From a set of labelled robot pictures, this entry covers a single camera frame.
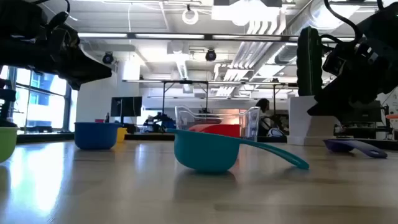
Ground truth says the black equipment stand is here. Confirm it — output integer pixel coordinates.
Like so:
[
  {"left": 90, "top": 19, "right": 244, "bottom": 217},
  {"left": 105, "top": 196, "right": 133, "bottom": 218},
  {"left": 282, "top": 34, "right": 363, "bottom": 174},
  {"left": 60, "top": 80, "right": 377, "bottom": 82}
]
[{"left": 0, "top": 78, "right": 18, "bottom": 128}]

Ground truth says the person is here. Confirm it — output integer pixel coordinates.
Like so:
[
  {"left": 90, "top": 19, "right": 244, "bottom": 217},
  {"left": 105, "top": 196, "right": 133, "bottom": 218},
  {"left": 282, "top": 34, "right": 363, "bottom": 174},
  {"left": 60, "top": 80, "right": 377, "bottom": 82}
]
[{"left": 254, "top": 98, "right": 282, "bottom": 138}]

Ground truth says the white ceiling ring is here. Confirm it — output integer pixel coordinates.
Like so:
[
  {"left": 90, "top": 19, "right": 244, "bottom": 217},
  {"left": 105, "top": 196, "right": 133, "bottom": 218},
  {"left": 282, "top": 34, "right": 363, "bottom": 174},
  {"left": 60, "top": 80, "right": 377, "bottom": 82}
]
[{"left": 181, "top": 7, "right": 200, "bottom": 26}]

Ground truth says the dark desk monitor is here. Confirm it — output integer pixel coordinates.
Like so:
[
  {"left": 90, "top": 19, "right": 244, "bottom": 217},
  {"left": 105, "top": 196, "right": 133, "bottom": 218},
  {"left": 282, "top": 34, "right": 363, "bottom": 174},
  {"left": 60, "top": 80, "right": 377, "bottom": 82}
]
[{"left": 334, "top": 99, "right": 390, "bottom": 138}]

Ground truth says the ceiling light strip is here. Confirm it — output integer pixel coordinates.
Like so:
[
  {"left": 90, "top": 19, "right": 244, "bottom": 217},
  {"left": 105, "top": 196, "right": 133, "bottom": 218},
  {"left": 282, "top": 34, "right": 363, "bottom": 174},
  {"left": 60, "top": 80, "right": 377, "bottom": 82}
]
[{"left": 76, "top": 32, "right": 299, "bottom": 41}]

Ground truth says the teal measuring cup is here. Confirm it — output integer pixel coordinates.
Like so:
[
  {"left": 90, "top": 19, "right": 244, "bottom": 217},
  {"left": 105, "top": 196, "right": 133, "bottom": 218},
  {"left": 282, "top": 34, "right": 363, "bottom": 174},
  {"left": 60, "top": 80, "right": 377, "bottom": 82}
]
[{"left": 165, "top": 128, "right": 310, "bottom": 174}]

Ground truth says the white faceted plant pot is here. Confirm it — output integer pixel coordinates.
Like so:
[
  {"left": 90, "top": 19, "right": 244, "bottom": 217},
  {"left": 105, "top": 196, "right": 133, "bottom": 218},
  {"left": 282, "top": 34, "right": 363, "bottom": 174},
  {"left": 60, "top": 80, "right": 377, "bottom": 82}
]
[{"left": 286, "top": 95, "right": 341, "bottom": 147}]

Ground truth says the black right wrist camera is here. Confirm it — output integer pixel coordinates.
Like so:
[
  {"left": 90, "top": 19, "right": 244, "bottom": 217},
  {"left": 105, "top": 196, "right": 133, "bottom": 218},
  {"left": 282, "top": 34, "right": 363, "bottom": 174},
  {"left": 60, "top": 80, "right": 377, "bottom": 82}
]
[{"left": 322, "top": 42, "right": 379, "bottom": 78}]

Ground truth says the green cactus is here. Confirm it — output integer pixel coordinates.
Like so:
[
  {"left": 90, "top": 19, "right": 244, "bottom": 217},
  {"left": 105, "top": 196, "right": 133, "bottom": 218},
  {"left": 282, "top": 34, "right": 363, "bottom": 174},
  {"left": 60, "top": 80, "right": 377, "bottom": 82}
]
[{"left": 296, "top": 26, "right": 323, "bottom": 97}]

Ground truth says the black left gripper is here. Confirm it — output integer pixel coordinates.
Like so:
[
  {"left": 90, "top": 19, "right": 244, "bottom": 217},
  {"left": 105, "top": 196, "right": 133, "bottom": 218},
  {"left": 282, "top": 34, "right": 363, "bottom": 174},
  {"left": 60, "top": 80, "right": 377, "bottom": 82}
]
[{"left": 0, "top": 0, "right": 113, "bottom": 91}]

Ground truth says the blue measuring cup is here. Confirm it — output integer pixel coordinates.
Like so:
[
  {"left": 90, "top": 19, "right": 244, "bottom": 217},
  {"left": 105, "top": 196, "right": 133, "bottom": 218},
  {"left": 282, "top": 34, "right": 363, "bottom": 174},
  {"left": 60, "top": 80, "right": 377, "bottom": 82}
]
[{"left": 73, "top": 121, "right": 121, "bottom": 151}]

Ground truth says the purple measuring cup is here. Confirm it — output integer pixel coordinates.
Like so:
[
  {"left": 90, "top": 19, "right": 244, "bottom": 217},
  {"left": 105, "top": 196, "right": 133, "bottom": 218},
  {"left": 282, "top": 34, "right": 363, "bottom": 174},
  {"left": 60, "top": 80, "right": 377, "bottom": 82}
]
[{"left": 323, "top": 138, "right": 389, "bottom": 159}]

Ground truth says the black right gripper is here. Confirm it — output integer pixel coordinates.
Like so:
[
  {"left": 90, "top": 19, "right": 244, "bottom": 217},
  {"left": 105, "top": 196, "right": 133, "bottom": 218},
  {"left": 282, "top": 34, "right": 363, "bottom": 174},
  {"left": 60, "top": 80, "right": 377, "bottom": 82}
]
[{"left": 307, "top": 1, "right": 398, "bottom": 125}]

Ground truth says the black computer monitor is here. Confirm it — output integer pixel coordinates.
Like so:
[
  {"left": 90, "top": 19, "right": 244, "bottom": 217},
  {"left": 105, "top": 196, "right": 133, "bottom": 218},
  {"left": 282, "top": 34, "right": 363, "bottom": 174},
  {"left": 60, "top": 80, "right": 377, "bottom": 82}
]
[{"left": 110, "top": 96, "right": 143, "bottom": 125}]

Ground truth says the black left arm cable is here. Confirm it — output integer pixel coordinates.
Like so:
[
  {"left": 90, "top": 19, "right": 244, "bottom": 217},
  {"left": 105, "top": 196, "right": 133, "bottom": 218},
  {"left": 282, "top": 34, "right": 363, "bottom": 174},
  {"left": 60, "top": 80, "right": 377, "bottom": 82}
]
[{"left": 45, "top": 0, "right": 72, "bottom": 32}]

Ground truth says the clear plastic basket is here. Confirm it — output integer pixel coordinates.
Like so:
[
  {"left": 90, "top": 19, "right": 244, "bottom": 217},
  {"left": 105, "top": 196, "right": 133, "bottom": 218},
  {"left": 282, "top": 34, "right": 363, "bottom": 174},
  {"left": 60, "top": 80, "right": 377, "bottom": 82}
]
[{"left": 174, "top": 105, "right": 261, "bottom": 142}]

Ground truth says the silver ceiling duct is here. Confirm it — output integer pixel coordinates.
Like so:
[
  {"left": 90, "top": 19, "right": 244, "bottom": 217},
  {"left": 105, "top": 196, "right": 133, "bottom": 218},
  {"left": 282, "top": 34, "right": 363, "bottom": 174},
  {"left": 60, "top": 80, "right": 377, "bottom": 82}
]
[{"left": 273, "top": 0, "right": 363, "bottom": 65}]

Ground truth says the black background rig frame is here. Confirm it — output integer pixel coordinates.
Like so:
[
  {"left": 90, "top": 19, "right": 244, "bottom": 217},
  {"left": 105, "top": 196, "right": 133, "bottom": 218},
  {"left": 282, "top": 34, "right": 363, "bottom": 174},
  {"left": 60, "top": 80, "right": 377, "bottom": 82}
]
[{"left": 160, "top": 79, "right": 299, "bottom": 125}]

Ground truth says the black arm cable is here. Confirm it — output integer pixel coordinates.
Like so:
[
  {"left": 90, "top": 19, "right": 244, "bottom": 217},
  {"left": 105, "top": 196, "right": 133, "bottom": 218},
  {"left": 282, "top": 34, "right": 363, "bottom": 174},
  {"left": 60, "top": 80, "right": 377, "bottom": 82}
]
[
  {"left": 45, "top": 0, "right": 72, "bottom": 32},
  {"left": 323, "top": 0, "right": 365, "bottom": 44}
]

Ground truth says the green measuring cup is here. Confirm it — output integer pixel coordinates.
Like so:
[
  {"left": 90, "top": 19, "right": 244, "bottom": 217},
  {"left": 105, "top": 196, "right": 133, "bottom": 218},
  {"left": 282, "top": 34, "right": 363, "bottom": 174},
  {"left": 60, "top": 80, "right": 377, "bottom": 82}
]
[{"left": 0, "top": 126, "right": 19, "bottom": 164}]

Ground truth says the black table frame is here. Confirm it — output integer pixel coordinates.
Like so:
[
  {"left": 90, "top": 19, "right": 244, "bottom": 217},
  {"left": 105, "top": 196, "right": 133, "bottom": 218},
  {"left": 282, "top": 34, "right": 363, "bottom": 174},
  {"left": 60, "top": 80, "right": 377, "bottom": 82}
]
[{"left": 17, "top": 132, "right": 289, "bottom": 144}]

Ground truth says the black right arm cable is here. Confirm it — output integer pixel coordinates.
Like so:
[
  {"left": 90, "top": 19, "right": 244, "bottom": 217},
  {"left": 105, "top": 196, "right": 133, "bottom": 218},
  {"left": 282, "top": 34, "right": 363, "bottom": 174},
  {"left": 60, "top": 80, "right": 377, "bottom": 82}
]
[{"left": 323, "top": 0, "right": 365, "bottom": 44}]

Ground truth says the yellow measuring cup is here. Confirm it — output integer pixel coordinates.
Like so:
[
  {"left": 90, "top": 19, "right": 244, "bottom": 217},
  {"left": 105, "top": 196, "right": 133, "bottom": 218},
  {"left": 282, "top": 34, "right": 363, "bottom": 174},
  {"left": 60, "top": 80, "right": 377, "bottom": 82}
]
[{"left": 116, "top": 127, "right": 129, "bottom": 144}]

